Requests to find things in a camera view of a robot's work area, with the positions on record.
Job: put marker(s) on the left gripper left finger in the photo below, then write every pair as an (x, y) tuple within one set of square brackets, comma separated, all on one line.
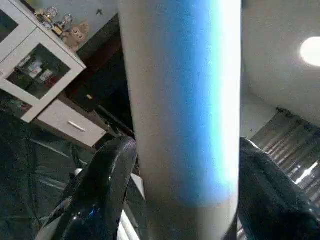
[(90, 200)]

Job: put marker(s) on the small beige teddy bear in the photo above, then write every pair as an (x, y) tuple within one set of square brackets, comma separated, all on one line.
[(76, 36)]

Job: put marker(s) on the small golden trophy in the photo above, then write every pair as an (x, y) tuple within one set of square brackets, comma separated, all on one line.
[(51, 15)]

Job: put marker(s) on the white glass door cabinet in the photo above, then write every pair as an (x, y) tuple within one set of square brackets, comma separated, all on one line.
[(59, 47)]

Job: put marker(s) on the black work mat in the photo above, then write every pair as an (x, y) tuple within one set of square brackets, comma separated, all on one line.
[(25, 190)]

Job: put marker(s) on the grey curtain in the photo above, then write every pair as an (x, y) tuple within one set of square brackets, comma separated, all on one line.
[(295, 150)]

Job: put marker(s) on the white drawer unit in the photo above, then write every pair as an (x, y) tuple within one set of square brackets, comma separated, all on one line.
[(65, 125)]

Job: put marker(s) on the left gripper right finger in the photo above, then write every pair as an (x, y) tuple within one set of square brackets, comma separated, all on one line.
[(275, 210)]

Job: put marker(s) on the round ceiling light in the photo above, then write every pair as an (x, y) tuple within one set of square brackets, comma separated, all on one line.
[(312, 51)]

